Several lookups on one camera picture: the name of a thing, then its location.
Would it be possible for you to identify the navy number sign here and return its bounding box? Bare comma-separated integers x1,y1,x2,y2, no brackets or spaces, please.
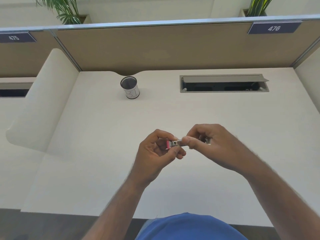
0,32,37,44
247,21,303,35

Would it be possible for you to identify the broad-leaved green plant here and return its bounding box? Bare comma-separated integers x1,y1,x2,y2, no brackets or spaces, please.
246,0,275,17

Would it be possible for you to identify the person's left hand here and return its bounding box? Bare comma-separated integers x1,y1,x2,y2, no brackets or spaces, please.
129,129,187,184

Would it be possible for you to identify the person's left forearm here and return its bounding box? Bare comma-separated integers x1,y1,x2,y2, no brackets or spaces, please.
82,172,153,240

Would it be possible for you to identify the grey desk cable box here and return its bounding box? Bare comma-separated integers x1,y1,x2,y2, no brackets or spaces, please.
179,73,270,93

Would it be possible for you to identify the pink silver mini stapler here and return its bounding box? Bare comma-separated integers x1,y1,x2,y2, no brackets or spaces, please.
166,138,211,150

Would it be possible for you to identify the blue shirt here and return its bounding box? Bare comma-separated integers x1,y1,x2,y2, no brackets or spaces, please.
135,212,248,240

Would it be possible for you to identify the straight white side divider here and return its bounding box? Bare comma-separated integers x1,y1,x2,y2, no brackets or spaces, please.
293,46,320,114

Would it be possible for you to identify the person's right hand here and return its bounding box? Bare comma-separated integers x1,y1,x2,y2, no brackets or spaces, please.
181,123,251,173

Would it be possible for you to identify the black mesh pen holder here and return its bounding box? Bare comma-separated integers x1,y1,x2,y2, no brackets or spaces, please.
120,76,141,100

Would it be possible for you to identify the narrow tan desk partition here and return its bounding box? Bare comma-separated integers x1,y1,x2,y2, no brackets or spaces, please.
0,27,81,78

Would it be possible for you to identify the person's right forearm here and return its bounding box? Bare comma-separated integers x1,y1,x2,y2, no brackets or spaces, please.
236,149,320,240

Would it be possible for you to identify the wide tan desk partition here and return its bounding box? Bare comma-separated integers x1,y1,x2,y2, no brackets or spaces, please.
51,14,320,77

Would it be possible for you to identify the curved white side divider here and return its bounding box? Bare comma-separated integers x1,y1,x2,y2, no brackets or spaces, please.
5,48,81,152

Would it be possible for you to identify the feathery green palm plant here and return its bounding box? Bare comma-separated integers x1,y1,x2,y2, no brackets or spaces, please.
32,0,83,25

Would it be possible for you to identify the beige planter box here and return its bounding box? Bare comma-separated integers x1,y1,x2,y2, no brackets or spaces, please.
238,8,268,18
74,14,93,25

